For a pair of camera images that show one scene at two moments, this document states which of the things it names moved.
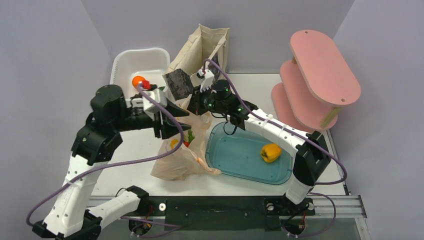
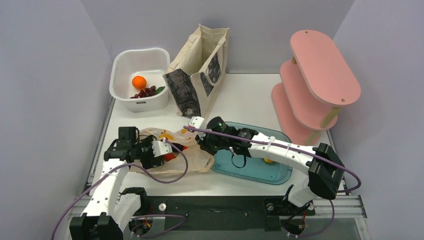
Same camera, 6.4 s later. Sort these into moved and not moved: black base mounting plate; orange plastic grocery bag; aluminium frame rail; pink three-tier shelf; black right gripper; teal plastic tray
Moved: black right gripper; orange plastic grocery bag
Not moved: aluminium frame rail; teal plastic tray; pink three-tier shelf; black base mounting plate
